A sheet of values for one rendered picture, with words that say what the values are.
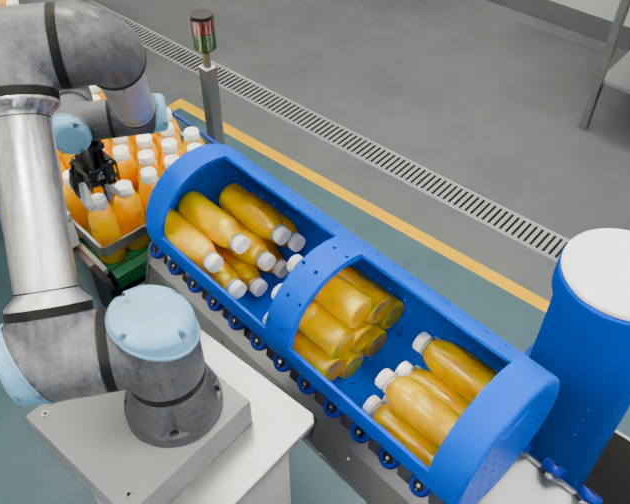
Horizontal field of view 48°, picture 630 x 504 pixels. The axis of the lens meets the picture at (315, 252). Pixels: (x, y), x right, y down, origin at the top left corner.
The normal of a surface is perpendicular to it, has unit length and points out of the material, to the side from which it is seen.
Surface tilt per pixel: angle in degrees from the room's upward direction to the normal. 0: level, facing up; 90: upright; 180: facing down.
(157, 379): 90
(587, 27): 76
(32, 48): 60
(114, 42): 72
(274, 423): 0
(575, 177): 0
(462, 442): 47
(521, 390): 3
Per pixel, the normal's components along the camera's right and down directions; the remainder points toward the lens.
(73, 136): 0.21, 0.70
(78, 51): 0.40, 0.40
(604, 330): -0.47, 0.63
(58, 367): 0.16, 0.11
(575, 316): -0.83, 0.40
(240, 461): 0.00, -0.70
